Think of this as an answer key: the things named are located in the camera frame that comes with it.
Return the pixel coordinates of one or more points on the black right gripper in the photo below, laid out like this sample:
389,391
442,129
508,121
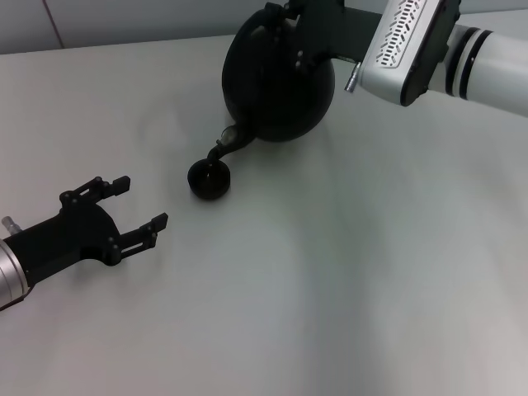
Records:
334,31

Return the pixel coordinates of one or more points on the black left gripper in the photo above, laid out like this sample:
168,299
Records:
70,239

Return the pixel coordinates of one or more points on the dark brown teacup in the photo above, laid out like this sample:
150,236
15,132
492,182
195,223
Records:
208,187

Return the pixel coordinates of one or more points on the black round teapot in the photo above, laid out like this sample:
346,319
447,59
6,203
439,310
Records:
276,103

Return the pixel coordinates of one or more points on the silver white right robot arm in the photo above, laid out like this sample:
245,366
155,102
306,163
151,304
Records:
495,66

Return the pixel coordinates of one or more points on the left gripper metal connector plug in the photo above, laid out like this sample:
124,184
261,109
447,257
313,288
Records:
10,225

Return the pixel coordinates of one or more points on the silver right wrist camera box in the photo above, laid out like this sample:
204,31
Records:
392,62

